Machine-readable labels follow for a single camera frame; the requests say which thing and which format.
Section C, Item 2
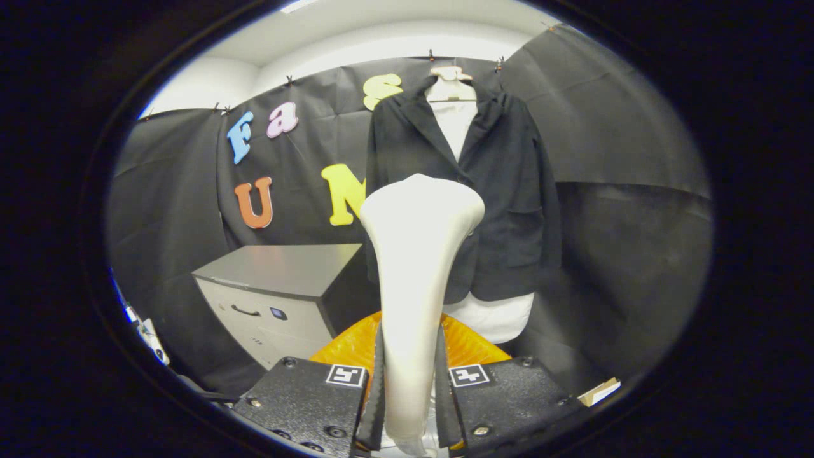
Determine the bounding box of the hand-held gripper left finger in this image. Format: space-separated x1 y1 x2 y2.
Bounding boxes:
232 312 385 457

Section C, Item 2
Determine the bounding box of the white and blue equipment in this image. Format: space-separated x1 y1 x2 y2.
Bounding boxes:
120 299 171 368

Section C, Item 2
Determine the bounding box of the white plastic hanger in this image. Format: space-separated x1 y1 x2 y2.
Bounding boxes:
424 66 478 104

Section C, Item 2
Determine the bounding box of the black suit jacket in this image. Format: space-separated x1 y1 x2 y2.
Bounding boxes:
364 75 563 305

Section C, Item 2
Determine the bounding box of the white garment steamer head with hose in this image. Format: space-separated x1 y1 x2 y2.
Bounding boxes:
359 173 486 455

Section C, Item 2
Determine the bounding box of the black backdrop cloth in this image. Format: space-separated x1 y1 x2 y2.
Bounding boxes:
107 24 713 398

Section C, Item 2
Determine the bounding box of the grey cabinet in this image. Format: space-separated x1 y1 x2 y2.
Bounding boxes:
192 243 364 371

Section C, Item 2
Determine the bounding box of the white dress form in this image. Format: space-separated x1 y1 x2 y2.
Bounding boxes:
432 101 535 344

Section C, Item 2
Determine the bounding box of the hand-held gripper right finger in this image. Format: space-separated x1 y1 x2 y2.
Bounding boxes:
436 315 589 454

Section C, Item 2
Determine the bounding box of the small cardboard box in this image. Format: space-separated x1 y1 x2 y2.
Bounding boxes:
577 377 622 408

